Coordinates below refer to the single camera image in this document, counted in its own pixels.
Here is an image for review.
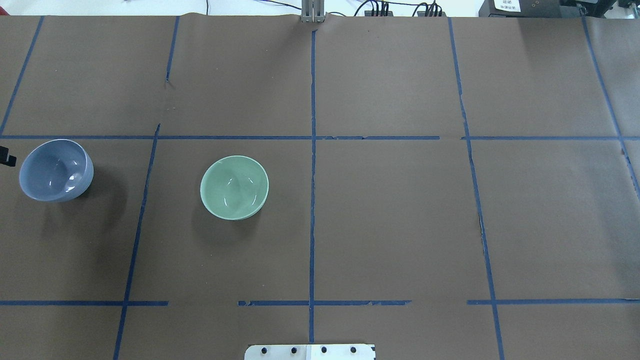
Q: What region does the black computer box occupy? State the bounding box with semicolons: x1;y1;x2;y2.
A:
478;0;581;19

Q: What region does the green bowl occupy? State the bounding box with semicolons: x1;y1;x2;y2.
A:
199;155;270;221

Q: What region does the blue bowl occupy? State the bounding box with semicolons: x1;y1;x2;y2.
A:
18;139;95;203

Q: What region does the brown paper table cover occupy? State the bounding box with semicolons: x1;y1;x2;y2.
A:
1;13;639;360

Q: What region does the metal base plate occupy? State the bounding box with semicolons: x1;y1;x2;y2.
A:
244;343;377;360

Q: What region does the aluminium frame post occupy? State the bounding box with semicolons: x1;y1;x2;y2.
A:
301;0;327;23

